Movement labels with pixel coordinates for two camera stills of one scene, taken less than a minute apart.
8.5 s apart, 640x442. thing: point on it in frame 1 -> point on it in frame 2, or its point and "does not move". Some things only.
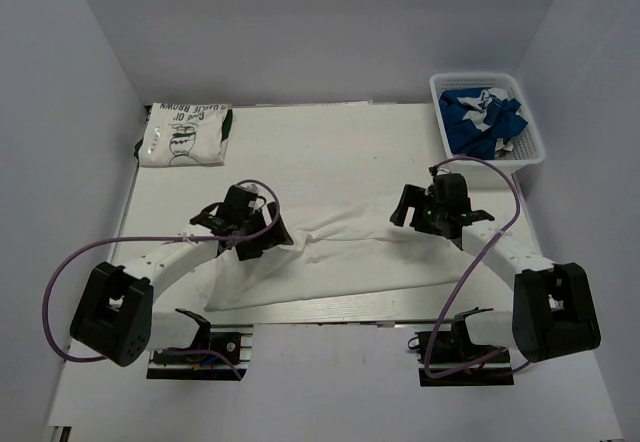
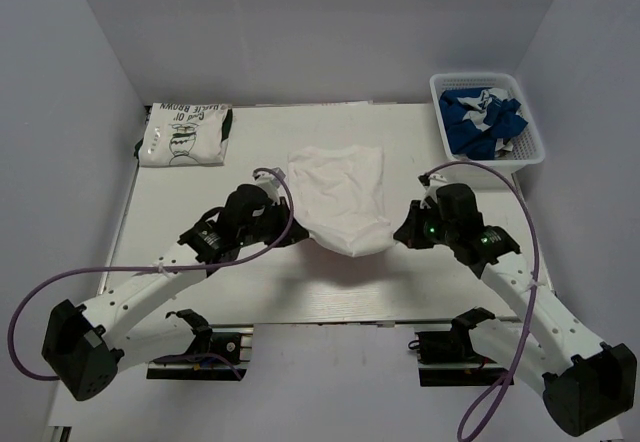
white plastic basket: x=485 y=116 does not move
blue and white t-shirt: x=479 y=122 does not move
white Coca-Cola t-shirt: x=356 y=251 -> x=339 y=196
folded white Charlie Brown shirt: x=184 y=135 does not move
